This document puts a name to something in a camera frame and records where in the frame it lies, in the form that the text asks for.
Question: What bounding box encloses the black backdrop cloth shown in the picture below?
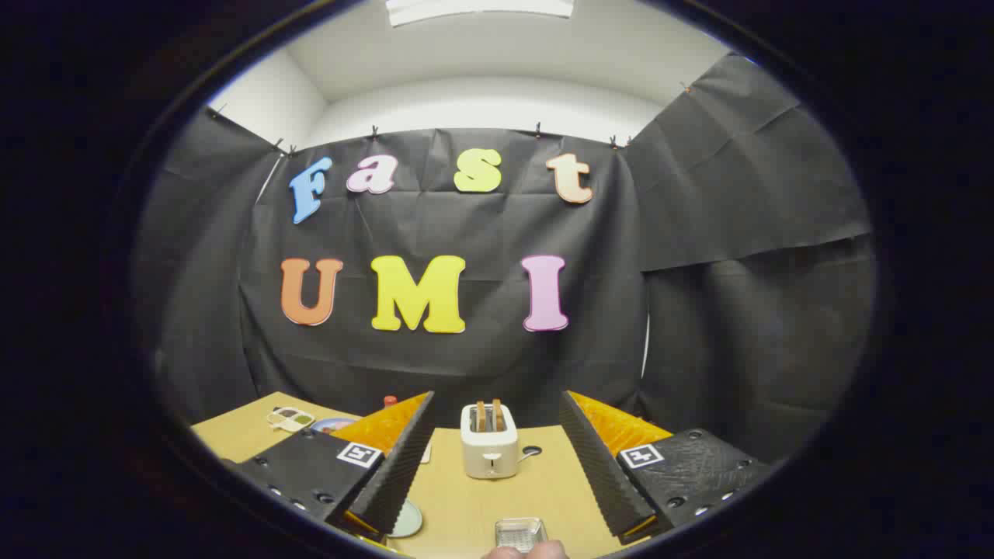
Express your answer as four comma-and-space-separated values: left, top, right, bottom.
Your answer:
132, 53, 878, 467

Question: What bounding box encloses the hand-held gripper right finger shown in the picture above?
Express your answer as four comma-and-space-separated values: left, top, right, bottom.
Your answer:
559, 390, 773, 544

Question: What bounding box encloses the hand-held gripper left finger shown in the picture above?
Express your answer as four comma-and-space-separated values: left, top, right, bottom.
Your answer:
229, 391, 436, 540

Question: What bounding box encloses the pale green plate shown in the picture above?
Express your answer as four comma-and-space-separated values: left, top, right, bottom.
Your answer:
388, 499, 424, 539

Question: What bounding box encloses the perforated metal wire basket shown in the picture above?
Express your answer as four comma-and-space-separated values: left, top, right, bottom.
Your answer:
495, 517, 548, 554

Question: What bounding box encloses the white ceiling light panel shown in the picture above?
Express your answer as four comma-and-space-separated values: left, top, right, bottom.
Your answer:
386, 0, 575, 28

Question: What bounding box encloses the white divided sauce dish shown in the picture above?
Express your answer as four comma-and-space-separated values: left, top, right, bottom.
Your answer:
266, 406, 316, 433

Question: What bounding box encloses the cream white toaster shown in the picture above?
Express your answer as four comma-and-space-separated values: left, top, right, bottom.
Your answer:
461, 402, 520, 480

